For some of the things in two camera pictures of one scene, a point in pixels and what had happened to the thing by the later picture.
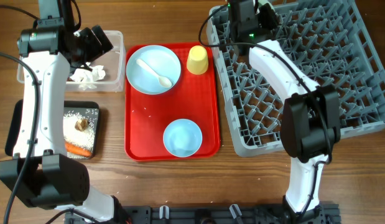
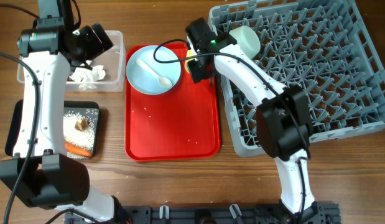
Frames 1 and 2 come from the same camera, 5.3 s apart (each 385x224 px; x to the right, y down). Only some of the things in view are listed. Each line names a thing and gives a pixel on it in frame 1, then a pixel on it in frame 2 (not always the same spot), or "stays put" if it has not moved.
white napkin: x=87 y=78 stays put
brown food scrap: x=81 y=125 stays put
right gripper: x=267 y=15 → x=196 y=74
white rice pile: x=84 y=139 stays put
